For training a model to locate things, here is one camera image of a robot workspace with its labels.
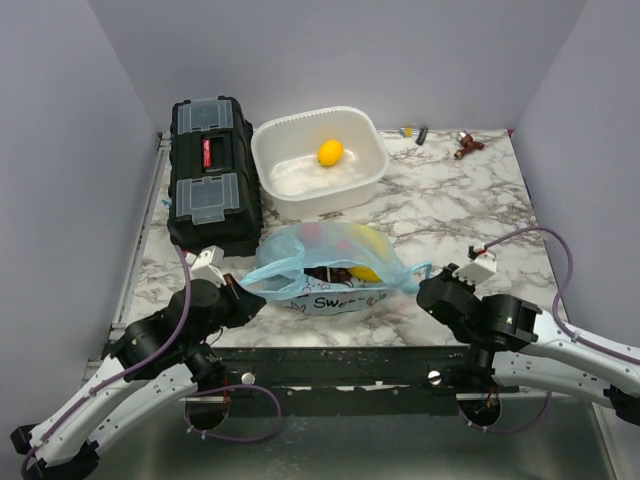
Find blue printed plastic bag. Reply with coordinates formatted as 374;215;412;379
240;222;432;316

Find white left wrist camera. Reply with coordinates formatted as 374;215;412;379
186;246;225;287

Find yellow fake banana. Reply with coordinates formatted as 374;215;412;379
348;265;382;283

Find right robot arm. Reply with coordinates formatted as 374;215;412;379
416;264;639;425

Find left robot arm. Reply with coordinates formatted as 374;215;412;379
11;275;266;479

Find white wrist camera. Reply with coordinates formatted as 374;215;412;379
186;246;225;287
452;245;497;287

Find yellow fake lemon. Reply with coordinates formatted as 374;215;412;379
317;140;344;167

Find brown brass faucet valve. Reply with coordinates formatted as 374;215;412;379
454;131;485;160

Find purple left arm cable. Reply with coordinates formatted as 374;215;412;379
22;244;201;480

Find black mounting rail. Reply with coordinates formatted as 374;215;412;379
184;346;498;426

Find aluminium frame rail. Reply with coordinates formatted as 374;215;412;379
54;132;174;480

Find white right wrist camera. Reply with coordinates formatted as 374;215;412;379
452;245;497;287

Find dark red fake grapes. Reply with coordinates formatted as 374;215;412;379
304;266;352;283

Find black screwdriver bit holder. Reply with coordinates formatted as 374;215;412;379
416;127;429;146

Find black toolbox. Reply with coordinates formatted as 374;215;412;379
167;96;264;257

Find white plastic basin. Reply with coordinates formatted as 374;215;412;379
251;106;390;220

